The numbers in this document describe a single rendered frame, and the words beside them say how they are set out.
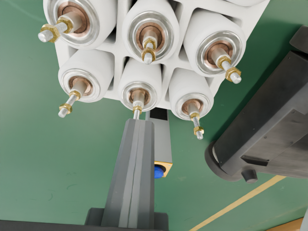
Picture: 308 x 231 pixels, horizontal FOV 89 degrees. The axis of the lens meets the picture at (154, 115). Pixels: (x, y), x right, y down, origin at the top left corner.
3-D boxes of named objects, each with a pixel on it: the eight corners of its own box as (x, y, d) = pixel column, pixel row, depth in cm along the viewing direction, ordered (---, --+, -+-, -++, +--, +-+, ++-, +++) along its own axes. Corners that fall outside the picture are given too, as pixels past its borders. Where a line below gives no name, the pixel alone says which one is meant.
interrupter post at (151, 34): (151, 25, 25) (150, 31, 22) (161, 38, 26) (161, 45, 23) (140, 36, 26) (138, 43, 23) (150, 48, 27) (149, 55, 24)
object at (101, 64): (85, 30, 41) (50, 58, 28) (122, 38, 42) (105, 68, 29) (88, 65, 48) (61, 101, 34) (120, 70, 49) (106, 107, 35)
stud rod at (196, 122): (189, 111, 34) (196, 139, 28) (192, 108, 33) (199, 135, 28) (194, 112, 34) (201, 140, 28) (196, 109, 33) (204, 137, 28)
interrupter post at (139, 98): (131, 94, 33) (129, 104, 31) (140, 89, 32) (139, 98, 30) (138, 102, 35) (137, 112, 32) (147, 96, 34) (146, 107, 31)
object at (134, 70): (121, 57, 46) (107, 91, 33) (147, 36, 42) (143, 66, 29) (142, 81, 51) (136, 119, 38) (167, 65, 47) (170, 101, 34)
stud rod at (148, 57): (151, 36, 24) (148, 55, 18) (154, 41, 24) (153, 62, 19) (145, 40, 24) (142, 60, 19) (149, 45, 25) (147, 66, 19)
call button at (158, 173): (165, 164, 40) (165, 172, 38) (161, 172, 43) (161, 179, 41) (149, 162, 40) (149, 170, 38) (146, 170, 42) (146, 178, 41)
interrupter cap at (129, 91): (114, 92, 33) (113, 94, 32) (142, 73, 30) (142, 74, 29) (137, 114, 37) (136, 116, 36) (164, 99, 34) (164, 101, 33)
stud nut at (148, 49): (151, 44, 20) (150, 46, 19) (158, 55, 20) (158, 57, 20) (138, 53, 20) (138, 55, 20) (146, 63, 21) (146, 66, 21)
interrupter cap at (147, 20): (152, -3, 22) (152, -3, 22) (183, 40, 26) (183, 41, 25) (117, 35, 25) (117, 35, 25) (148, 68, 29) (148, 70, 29)
